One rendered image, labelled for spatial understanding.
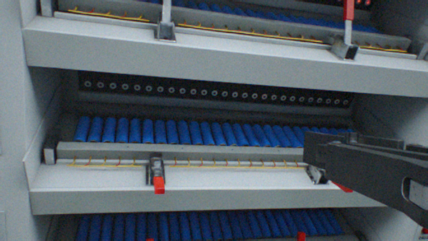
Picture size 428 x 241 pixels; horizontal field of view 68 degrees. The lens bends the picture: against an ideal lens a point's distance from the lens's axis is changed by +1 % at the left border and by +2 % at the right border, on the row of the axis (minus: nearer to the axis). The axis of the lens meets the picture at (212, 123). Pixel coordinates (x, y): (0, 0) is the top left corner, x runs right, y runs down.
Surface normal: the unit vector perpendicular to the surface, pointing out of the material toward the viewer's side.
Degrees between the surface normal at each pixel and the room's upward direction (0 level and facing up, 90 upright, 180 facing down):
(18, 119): 90
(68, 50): 109
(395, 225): 90
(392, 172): 91
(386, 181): 91
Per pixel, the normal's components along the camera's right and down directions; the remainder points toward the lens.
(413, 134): -0.97, -0.04
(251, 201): 0.18, 0.56
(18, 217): 0.22, 0.26
